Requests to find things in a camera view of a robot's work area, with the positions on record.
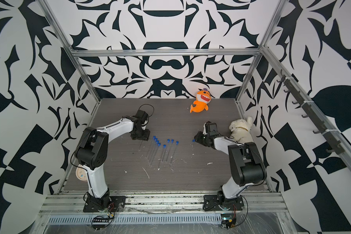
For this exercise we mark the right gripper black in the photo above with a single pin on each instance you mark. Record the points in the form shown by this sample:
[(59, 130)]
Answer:
[(198, 138)]

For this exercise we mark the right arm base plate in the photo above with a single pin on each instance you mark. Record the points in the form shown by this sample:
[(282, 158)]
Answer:
[(220, 203)]

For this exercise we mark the orange shark plush toy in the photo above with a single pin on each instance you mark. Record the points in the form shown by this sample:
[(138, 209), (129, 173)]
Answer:
[(203, 98)]

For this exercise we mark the white dog plush toy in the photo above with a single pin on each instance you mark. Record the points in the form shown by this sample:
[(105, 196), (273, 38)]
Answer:
[(241, 130)]

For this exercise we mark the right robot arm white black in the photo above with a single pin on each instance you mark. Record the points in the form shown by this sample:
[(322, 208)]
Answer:
[(246, 165)]

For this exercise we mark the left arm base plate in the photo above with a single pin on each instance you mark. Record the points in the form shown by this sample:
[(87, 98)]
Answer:
[(111, 204)]

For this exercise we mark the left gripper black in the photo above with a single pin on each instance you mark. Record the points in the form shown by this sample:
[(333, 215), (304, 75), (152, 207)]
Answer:
[(146, 137)]

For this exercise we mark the black wall hook rail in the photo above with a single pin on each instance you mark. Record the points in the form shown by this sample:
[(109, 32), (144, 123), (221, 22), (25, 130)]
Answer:
[(313, 113)]

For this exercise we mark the beige round toy clock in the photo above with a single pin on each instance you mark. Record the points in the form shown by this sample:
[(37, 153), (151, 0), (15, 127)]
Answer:
[(81, 173)]

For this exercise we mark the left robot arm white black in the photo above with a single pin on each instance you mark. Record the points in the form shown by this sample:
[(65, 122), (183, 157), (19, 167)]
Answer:
[(92, 152)]

